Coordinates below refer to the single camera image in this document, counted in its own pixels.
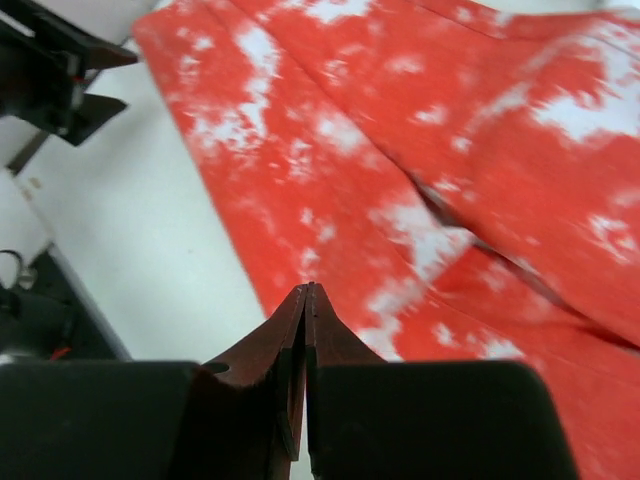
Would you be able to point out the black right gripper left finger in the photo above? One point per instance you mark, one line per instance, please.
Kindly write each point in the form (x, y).
(244, 412)

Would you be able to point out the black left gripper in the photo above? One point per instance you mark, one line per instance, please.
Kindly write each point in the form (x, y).
(41, 69)

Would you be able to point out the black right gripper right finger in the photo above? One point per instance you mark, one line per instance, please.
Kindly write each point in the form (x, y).
(345, 396)

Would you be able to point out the red white patterned trousers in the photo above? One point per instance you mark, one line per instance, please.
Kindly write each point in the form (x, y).
(464, 182)

